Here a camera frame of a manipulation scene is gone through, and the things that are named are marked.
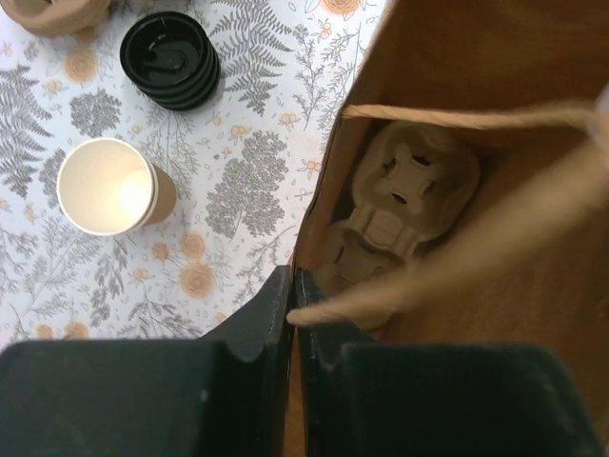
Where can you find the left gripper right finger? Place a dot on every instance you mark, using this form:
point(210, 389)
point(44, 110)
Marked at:
point(516, 369)

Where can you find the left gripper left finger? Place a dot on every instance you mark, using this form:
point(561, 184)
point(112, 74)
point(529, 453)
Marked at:
point(223, 394)

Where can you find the brown cardboard cup carrier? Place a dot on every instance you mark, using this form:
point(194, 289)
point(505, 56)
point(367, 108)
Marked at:
point(410, 187)
point(50, 19)

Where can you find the brown paper coffee cup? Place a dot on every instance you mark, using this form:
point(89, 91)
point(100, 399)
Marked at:
point(106, 187)

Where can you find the stack of black lids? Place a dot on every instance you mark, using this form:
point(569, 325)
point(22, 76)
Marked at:
point(168, 57)

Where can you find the brown paper bag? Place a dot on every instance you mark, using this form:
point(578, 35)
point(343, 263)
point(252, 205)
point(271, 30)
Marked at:
point(451, 271)

